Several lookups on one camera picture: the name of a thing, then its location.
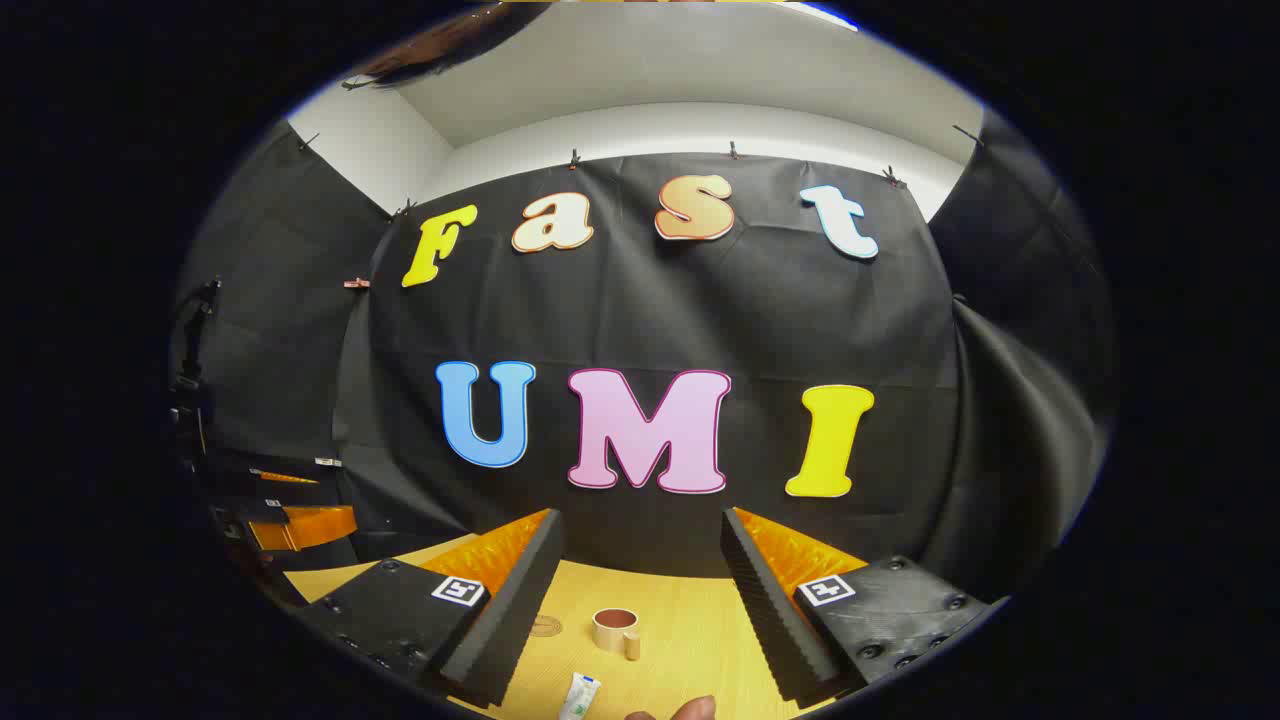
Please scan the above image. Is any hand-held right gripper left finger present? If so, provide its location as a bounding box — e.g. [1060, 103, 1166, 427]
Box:
[296, 508, 567, 709]

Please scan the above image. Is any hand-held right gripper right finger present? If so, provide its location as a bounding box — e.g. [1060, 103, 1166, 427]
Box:
[720, 506, 993, 707]

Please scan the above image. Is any beige cup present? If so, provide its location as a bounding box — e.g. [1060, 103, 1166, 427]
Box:
[592, 607, 643, 662]

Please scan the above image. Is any white toothpaste tube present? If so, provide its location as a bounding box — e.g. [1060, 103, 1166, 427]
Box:
[558, 672, 603, 720]

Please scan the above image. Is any wooden desktop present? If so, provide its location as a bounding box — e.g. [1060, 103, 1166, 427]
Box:
[283, 533, 841, 720]

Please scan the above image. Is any person's dark hair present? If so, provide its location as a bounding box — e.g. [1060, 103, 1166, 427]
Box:
[345, 0, 551, 89]

